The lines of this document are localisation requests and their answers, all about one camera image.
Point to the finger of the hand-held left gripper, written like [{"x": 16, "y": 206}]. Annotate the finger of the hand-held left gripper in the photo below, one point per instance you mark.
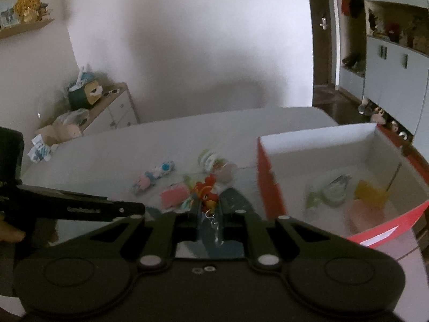
[{"x": 83, "y": 208}]

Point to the white sunglasses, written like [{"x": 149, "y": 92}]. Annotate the white sunglasses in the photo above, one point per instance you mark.
[{"x": 111, "y": 92}]

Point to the red ornament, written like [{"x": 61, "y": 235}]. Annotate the red ornament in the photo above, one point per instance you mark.
[{"x": 392, "y": 33}]

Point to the small yellow box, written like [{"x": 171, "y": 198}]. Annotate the small yellow box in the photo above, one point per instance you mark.
[{"x": 370, "y": 193}]

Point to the pair of dark shoes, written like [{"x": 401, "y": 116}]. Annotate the pair of dark shoes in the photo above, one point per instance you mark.
[{"x": 353, "y": 64}]

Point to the green tissue box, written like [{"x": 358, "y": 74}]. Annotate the green tissue box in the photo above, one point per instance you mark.
[{"x": 82, "y": 94}]

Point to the pink flower-shaped pad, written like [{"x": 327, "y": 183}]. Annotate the pink flower-shaped pad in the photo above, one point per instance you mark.
[{"x": 363, "y": 216}]

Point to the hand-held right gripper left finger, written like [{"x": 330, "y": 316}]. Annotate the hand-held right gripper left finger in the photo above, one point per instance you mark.
[{"x": 186, "y": 228}]

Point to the clear bottle with green cap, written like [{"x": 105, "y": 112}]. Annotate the clear bottle with green cap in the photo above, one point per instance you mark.
[{"x": 216, "y": 166}]

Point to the small green trinket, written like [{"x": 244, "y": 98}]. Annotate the small green trinket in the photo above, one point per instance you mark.
[{"x": 188, "y": 180}]

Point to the yellow flower ornament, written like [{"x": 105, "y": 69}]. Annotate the yellow flower ornament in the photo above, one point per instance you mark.
[{"x": 30, "y": 5}]

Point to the brown cardboard box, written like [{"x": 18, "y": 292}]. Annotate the brown cardboard box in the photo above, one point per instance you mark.
[{"x": 47, "y": 136}]

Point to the wooden wall shelf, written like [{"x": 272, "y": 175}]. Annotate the wooden wall shelf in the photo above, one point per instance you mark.
[{"x": 30, "y": 28}]

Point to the white blue packet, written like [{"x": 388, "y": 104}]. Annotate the white blue packet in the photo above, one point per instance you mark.
[{"x": 38, "y": 149}]

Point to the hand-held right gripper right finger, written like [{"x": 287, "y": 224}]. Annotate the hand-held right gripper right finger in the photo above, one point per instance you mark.
[{"x": 234, "y": 224}]

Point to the white wooden wall cabinet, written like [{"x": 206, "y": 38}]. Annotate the white wooden wall cabinet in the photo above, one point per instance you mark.
[{"x": 392, "y": 73}]

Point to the small white drawer cabinet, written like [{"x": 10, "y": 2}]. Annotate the small white drawer cabinet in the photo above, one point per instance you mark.
[{"x": 114, "y": 110}]

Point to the dark plush figure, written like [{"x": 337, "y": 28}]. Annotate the dark plush figure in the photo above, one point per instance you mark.
[{"x": 372, "y": 19}]

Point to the beige plush toy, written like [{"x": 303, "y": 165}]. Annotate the beige plush toy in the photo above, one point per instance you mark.
[{"x": 68, "y": 131}]

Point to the small teal trinket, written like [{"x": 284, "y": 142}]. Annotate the small teal trinket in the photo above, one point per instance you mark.
[{"x": 187, "y": 204}]

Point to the clear plastic bag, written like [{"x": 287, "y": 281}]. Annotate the clear plastic bag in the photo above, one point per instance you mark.
[{"x": 72, "y": 117}]

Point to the pile of house slippers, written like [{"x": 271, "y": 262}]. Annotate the pile of house slippers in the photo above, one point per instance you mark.
[{"x": 378, "y": 115}]

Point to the red cardboard box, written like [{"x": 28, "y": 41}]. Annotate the red cardboard box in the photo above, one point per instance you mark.
[{"x": 268, "y": 181}]

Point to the red hanging bag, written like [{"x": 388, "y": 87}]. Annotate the red hanging bag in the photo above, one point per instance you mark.
[{"x": 345, "y": 4}]

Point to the dark hanging bag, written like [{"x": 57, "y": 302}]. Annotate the dark hanging bag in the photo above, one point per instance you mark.
[{"x": 356, "y": 5}]

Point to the person's left hand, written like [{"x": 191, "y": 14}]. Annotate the person's left hand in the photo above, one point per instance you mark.
[{"x": 10, "y": 233}]

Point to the dark wooden door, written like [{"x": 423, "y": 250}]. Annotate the dark wooden door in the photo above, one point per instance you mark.
[{"x": 323, "y": 57}]

